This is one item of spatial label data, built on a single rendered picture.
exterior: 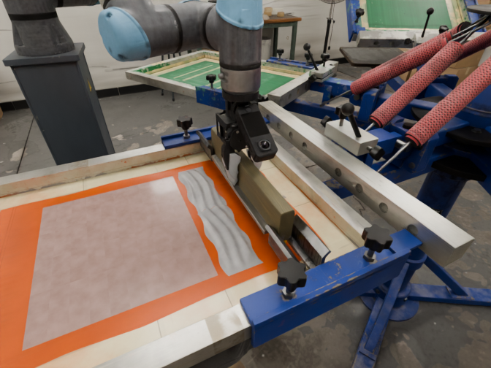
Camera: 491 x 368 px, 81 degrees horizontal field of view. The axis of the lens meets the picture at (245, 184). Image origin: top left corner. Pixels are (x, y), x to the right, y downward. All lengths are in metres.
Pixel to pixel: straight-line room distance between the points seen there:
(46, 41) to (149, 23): 0.55
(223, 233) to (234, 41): 0.35
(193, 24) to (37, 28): 0.57
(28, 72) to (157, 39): 0.59
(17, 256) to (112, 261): 0.19
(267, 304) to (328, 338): 1.14
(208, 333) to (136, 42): 0.44
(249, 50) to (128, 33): 0.19
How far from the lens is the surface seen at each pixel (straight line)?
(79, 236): 0.69
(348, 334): 1.62
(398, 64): 1.11
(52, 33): 1.05
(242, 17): 0.51
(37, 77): 1.05
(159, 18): 0.53
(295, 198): 0.70
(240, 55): 0.52
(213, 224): 0.62
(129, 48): 0.51
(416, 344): 1.72
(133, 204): 0.72
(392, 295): 1.51
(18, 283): 0.66
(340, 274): 0.51
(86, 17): 4.30
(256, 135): 0.53
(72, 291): 0.60
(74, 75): 1.03
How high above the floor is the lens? 1.39
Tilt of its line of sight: 37 degrees down
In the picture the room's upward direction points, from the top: straight up
